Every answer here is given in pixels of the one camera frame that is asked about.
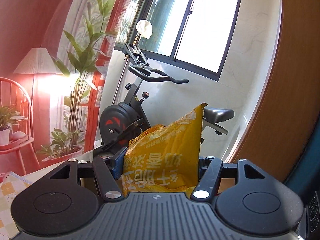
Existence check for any wooden headboard panel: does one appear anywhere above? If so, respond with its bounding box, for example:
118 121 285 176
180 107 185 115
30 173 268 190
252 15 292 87
229 0 319 181

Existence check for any window with dark frame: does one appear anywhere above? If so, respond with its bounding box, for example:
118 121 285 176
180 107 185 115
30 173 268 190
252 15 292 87
116 0 241 81

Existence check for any printed room backdrop cloth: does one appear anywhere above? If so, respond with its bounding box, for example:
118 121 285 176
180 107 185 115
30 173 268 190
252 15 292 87
1 0 131 177

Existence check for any yellow snack bag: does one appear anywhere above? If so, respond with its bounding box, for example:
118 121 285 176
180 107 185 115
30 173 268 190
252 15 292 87
121 103 207 189

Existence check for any black exercise bike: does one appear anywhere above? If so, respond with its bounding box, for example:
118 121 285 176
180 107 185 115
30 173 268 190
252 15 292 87
99 45 240 158

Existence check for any checkered floral tablecloth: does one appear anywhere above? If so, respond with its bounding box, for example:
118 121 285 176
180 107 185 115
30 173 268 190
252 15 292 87
0 172 33 239

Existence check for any cardboard box with plastic liner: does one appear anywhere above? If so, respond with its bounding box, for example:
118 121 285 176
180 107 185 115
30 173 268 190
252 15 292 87
80 175 237 196

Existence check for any white round lamp on pole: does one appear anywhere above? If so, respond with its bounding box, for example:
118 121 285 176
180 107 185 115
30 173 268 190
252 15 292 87
136 20 152 39

